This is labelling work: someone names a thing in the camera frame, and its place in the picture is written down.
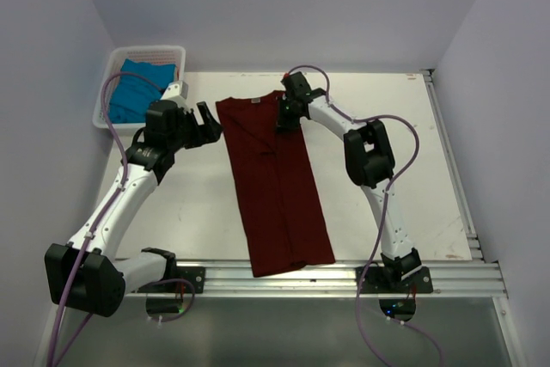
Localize dark red t shirt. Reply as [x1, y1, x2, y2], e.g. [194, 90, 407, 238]
[216, 91, 335, 278]

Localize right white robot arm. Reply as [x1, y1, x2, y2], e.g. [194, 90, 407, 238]
[277, 68, 422, 292]

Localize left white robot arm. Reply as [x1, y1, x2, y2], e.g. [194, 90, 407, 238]
[45, 100, 223, 317]

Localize blue t shirt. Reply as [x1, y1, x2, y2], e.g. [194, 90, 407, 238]
[108, 58, 177, 124]

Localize white plastic basket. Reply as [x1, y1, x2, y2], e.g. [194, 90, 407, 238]
[93, 45, 186, 136]

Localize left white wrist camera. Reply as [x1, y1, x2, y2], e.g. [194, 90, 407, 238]
[161, 80, 188, 107]

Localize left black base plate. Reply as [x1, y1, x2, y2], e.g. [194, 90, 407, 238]
[136, 266, 206, 295]

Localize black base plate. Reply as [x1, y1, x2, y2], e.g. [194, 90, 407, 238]
[355, 266, 434, 295]
[136, 266, 206, 295]

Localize aluminium mounting rail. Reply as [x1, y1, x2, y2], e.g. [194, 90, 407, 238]
[54, 258, 508, 298]

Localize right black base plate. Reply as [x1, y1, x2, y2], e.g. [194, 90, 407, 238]
[355, 266, 434, 295]

